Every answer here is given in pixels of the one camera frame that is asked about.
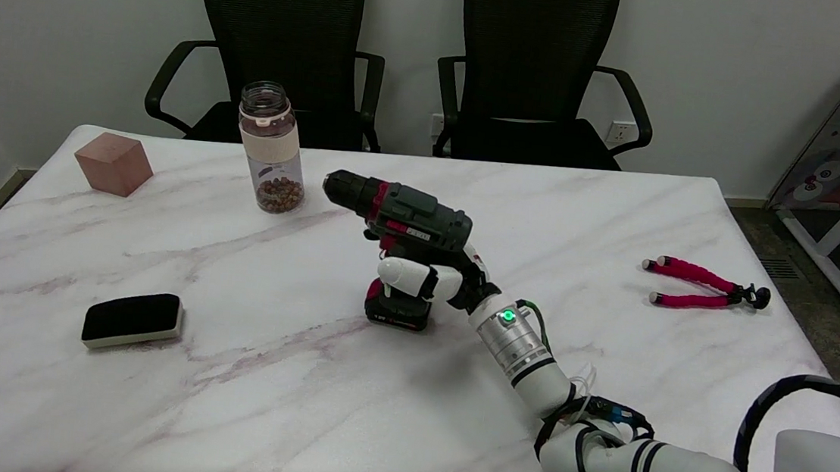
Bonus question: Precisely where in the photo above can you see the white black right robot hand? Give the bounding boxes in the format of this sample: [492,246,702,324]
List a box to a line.
[358,225,507,317]

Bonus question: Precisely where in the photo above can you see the green red power screwdriver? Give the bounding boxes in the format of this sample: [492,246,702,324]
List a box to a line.
[311,167,477,337]

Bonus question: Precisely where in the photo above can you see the clear bottle with nuts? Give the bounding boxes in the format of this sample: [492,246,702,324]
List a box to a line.
[230,79,315,217]

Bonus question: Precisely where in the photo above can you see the black mesh office chair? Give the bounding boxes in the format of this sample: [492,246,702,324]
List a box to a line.
[429,0,665,176]
[142,0,394,157]

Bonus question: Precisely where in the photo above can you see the red flexible mini tripod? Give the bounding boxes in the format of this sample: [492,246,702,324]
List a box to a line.
[639,253,774,317]

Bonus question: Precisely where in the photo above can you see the black whiteboard eraser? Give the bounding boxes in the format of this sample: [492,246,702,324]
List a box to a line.
[80,286,186,357]

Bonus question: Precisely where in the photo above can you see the floor vent grille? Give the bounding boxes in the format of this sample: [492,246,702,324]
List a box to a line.
[757,255,804,282]

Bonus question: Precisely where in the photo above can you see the pink wooden cube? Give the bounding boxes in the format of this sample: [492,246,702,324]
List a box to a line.
[71,130,157,200]

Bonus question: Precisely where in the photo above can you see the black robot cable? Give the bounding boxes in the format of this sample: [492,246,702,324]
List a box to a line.
[732,368,840,472]

